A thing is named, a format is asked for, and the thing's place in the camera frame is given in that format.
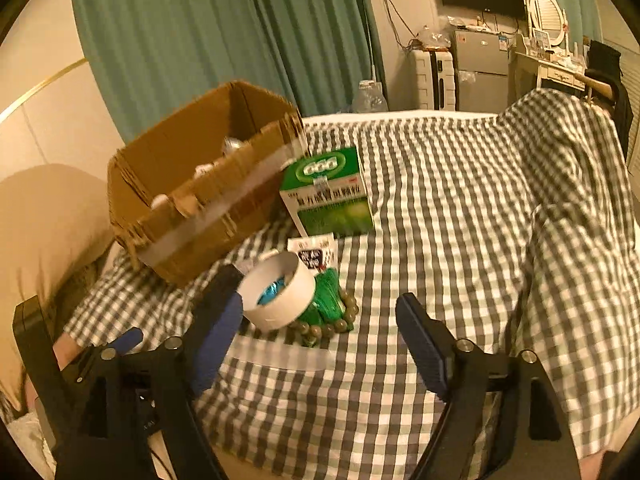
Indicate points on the white dressing table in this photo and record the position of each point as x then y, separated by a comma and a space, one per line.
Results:
555, 72

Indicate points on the wide teal curtain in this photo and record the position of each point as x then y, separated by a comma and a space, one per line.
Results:
200, 25

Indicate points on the white tape roll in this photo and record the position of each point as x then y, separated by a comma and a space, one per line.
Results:
295, 305

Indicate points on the black garment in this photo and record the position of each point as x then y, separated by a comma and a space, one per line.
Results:
607, 65

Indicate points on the blue foil packet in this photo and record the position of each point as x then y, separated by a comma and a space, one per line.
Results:
272, 291

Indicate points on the beige pillow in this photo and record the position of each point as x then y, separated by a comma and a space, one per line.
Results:
50, 240

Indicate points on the white oval vanity mirror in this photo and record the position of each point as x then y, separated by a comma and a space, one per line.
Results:
547, 12

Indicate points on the grey white checked blanket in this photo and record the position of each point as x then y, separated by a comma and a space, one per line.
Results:
450, 210

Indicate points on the green medicine box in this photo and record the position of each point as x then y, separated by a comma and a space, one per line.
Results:
330, 210

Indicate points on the silver fridge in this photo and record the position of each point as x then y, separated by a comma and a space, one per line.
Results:
480, 70

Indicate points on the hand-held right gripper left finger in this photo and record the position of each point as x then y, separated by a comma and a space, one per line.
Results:
217, 330

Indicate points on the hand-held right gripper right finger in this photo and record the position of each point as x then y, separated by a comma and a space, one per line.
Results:
425, 350

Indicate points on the torn cardboard box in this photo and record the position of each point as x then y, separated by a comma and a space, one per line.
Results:
200, 240

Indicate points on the white black sachet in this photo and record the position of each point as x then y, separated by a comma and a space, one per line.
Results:
312, 257

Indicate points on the white suitcase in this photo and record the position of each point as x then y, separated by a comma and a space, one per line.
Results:
432, 80

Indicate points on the clear plastic bottle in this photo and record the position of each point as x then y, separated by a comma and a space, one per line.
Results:
370, 100

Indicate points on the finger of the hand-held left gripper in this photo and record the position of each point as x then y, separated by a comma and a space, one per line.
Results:
127, 338
35, 340

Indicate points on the wooden chair rail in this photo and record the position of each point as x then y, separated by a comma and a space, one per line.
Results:
587, 82

